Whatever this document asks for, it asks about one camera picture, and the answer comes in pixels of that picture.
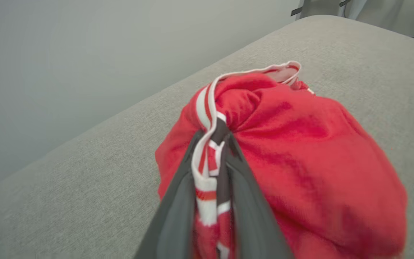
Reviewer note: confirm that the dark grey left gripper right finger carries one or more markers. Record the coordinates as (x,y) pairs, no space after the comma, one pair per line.
(253,216)

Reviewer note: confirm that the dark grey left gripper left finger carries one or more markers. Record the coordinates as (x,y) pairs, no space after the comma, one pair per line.
(174,216)

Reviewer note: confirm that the red garment with white trim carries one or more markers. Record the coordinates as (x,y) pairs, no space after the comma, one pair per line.
(300,162)

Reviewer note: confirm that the grey fabric sofa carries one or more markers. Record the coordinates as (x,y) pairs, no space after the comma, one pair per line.
(84,198)

